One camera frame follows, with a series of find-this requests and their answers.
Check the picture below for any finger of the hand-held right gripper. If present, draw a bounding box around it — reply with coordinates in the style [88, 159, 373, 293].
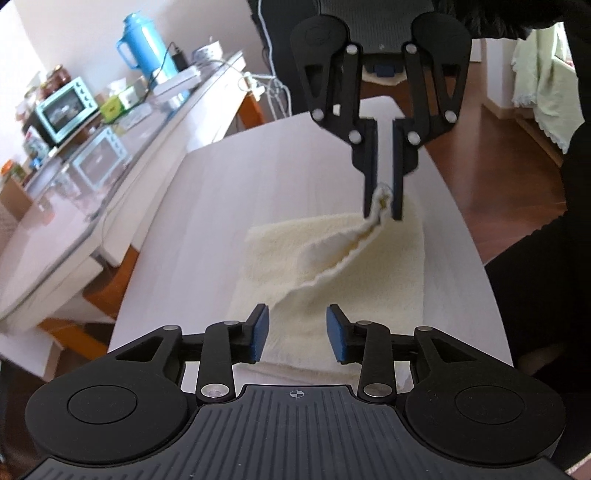
[295, 44, 380, 220]
[392, 42, 469, 221]

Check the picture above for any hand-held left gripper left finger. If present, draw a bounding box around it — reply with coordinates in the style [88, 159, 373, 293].
[108, 303, 271, 403]

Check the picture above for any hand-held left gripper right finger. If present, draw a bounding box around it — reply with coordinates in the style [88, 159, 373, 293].
[325, 303, 485, 403]

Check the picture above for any cream fluffy towel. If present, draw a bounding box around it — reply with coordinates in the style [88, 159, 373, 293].
[229, 182, 428, 388]

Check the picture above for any cream seat cushion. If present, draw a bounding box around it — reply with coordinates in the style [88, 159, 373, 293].
[362, 74, 409, 87]

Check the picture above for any black office chair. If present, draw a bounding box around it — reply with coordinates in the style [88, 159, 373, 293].
[247, 0, 324, 97]

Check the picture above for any white power strip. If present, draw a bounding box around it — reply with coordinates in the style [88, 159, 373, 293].
[240, 74, 269, 97]

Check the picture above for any light green lace cloth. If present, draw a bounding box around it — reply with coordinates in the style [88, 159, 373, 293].
[512, 22, 580, 155]

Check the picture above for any flat white device box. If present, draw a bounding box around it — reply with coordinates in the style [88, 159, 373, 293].
[152, 65, 201, 106]

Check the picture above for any person's dark-clothed body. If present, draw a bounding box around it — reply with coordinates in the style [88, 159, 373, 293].
[485, 21, 591, 467]

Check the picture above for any white glass-top dining table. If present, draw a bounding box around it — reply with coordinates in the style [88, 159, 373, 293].
[0, 51, 266, 370]

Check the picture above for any blue thermos jug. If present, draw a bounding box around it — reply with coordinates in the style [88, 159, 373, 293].
[115, 11, 178, 86]

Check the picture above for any white tissue pack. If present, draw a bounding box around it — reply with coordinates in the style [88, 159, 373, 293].
[106, 78, 146, 100]

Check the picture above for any green tissue box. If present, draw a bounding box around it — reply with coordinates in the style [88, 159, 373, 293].
[99, 90, 139, 123]

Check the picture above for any brown cardboard panel box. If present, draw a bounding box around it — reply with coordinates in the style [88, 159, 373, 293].
[0, 178, 33, 220]

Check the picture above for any red and white packet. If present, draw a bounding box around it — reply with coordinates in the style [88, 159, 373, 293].
[23, 127, 49, 160]

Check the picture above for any teal toaster oven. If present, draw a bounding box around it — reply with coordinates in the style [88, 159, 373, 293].
[22, 76, 100, 148]

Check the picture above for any orange-lid glass jar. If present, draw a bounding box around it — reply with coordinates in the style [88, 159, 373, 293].
[0, 159, 26, 185]

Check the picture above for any bundle of white cables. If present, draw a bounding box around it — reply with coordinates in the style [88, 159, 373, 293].
[238, 71, 294, 121]

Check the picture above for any black power cable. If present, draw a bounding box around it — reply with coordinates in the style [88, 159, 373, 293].
[143, 41, 181, 100]

